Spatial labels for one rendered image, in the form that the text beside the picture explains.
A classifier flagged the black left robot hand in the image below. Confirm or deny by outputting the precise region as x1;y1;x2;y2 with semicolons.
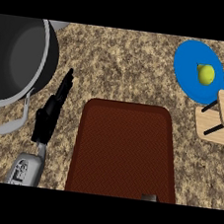
30;63;76;148

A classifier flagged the wooden tiered shelf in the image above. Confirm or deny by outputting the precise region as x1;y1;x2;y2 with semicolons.
191;76;224;147

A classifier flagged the yellow-green bell pepper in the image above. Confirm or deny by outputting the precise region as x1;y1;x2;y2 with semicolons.
194;62;217;88

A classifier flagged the dark red tray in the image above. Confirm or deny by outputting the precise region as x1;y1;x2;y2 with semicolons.
63;95;187;205

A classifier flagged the blue plate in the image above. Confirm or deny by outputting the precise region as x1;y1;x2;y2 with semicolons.
168;37;224;108

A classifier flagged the large black cooking pot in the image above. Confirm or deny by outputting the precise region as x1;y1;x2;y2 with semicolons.
0;13;64;142

